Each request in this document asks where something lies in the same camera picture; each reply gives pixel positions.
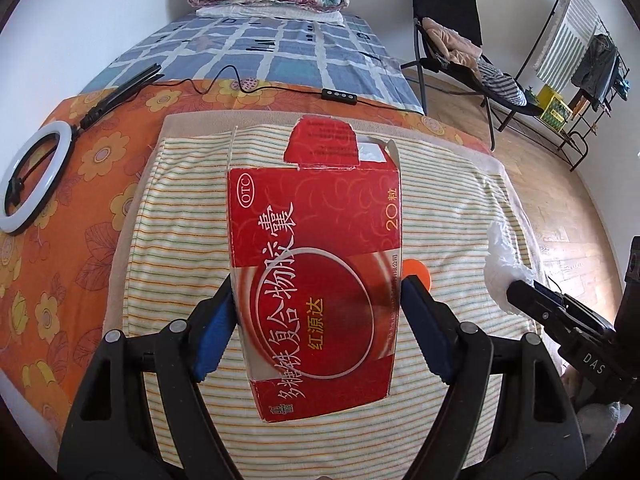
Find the hanging green striped towel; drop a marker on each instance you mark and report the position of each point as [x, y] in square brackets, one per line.
[565, 45]

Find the blue plaid bed sheet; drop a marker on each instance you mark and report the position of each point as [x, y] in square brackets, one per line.
[280, 60]

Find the orange round lid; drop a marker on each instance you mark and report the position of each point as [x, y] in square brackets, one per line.
[420, 267]

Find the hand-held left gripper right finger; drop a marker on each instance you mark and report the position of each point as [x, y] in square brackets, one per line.
[425, 330]

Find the black folding chair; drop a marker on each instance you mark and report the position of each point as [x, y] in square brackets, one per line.
[445, 0]

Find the pink cloth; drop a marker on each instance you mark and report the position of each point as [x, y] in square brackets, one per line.
[450, 40]

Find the hanging dark jacket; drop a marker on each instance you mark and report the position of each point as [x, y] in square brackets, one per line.
[597, 65]

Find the orange floral bed sheet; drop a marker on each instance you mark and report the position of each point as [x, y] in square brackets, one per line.
[75, 160]

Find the striped grey cloth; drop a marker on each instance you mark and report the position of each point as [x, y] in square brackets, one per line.
[505, 87]

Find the red medicine box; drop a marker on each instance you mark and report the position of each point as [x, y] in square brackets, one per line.
[310, 240]

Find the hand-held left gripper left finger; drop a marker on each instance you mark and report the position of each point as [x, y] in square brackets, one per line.
[215, 330]

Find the black clothes rack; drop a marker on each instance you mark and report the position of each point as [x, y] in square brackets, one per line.
[574, 160]

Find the white plastic bag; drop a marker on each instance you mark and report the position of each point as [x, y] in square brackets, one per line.
[502, 265]

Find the striped yellow towel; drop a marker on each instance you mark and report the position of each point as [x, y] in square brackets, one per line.
[175, 240]

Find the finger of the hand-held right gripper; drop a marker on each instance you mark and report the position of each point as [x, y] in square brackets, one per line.
[525, 299]
[590, 317]

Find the yellow plastic crate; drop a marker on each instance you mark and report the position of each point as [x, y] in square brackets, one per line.
[552, 107]

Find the black tripod stand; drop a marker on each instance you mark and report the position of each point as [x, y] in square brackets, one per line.
[125, 92]

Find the small potted plant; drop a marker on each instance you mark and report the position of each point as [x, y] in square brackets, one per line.
[530, 95]

